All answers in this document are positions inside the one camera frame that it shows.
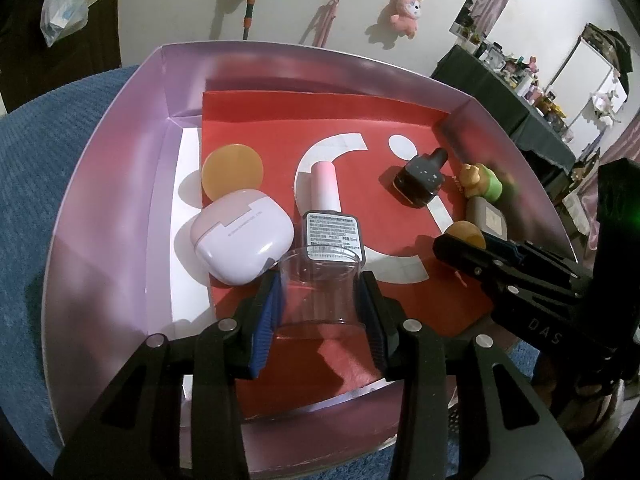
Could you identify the pink plush pig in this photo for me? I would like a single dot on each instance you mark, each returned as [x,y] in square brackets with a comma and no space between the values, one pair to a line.
[407,12]

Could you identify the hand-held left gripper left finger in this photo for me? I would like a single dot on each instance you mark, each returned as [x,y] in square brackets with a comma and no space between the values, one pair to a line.
[267,320]

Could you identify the pink earbud case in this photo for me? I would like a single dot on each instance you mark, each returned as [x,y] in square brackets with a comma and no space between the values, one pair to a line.
[235,245]

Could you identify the person's right forearm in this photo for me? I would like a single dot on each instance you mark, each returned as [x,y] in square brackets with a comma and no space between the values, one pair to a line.
[580,410]

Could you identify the white cabinet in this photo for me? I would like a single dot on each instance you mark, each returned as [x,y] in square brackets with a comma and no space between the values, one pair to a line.
[585,85]

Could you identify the clear plastic bag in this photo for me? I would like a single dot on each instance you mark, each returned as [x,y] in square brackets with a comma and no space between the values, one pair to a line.
[62,5]

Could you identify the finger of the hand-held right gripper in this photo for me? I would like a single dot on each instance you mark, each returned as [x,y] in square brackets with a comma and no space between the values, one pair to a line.
[550,260]
[460,257]

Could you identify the orange round lid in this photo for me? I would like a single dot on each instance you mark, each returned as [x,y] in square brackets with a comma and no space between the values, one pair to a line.
[230,170]

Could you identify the black bag on cabinet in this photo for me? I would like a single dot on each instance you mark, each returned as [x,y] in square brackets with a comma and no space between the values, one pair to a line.
[612,45]

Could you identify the clear plastic cup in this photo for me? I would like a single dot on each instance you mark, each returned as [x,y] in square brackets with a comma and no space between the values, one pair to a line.
[320,295]

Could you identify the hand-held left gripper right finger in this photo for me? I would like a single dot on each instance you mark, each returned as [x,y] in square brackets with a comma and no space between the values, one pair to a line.
[376,320]

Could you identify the small black dropper bottle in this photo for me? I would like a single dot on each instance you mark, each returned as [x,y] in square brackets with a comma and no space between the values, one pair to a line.
[417,185]

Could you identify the row of cosmetic bottles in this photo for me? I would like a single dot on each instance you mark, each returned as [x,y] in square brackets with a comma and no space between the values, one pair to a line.
[520,75]

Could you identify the pink cardboard box red bottom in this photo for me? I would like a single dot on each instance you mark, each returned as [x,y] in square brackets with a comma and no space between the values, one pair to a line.
[100,210]

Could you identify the green toy figure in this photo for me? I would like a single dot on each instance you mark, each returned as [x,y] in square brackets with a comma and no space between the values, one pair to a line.
[487,182]

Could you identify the pink-capped nail polish bottle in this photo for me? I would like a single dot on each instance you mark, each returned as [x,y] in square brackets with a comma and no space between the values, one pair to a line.
[327,230]

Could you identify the dark brown door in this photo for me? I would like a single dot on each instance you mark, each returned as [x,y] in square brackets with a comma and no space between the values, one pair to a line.
[105,20]

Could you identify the dark cloth covered table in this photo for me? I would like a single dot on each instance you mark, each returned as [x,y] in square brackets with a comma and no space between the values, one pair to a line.
[480,85]

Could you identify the orange and grey stick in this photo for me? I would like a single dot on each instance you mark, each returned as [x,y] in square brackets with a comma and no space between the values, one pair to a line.
[251,0]

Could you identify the pink tassel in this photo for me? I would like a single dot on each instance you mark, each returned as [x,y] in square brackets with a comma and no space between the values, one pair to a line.
[327,20]

